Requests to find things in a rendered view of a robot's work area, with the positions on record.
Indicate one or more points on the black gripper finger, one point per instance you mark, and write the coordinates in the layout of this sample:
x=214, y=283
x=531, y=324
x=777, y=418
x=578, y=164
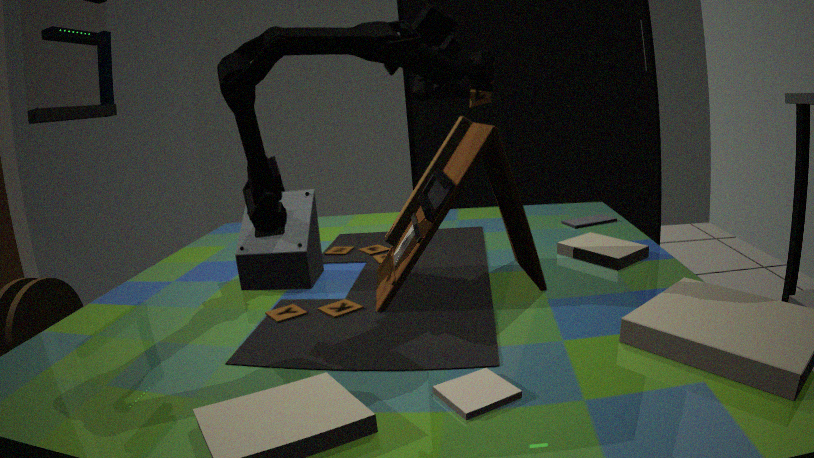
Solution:
x=453, y=91
x=486, y=87

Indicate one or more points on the white paper ticket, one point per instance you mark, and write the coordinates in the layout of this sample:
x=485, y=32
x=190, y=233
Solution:
x=404, y=244

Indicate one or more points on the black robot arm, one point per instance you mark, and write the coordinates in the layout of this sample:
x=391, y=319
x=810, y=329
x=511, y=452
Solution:
x=373, y=41

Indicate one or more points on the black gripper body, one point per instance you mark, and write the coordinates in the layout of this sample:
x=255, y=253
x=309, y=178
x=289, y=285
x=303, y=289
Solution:
x=445, y=72

